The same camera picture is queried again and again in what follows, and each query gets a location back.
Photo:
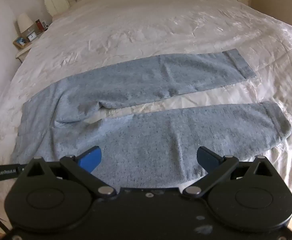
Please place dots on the cream satin bedspread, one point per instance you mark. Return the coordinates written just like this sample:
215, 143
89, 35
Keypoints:
97, 33

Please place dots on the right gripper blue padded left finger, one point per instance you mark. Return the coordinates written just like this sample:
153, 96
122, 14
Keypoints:
80, 168

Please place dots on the small white clock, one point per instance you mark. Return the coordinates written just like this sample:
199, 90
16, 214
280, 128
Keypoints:
32, 36

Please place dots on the white left nightstand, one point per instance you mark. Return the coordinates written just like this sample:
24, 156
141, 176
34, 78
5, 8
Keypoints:
22, 53

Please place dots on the wooden picture frame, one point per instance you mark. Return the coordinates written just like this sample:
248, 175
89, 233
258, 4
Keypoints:
21, 42

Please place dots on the right gripper dark blue right finger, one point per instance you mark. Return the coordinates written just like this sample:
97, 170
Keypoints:
218, 169

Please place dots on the red small bottle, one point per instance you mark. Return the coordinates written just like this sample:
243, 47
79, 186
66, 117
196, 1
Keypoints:
39, 25

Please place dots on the white table lamp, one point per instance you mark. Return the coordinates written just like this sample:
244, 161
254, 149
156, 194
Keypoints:
24, 22

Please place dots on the light blue knit pants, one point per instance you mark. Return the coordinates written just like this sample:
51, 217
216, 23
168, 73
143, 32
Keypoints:
149, 149

